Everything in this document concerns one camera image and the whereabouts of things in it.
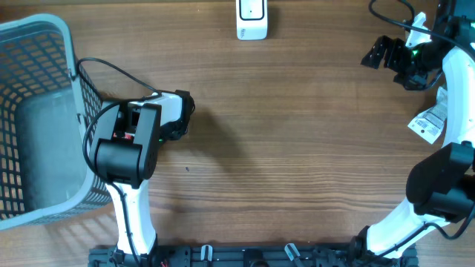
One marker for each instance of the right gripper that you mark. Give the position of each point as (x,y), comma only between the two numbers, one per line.
(395,46)

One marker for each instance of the small red carton box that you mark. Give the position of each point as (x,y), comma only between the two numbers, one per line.
(123,135)

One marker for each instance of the black red snack packet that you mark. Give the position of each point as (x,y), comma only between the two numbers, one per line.
(429,124)

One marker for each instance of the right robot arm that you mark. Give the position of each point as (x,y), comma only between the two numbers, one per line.
(439,192)

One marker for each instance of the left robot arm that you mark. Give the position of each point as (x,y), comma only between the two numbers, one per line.
(120,147)

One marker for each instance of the white barcode scanner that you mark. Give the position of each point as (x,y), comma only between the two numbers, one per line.
(251,19)

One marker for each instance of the grey plastic mesh basket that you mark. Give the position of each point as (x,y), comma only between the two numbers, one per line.
(46,106)

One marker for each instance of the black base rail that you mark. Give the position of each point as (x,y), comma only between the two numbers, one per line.
(319,255)

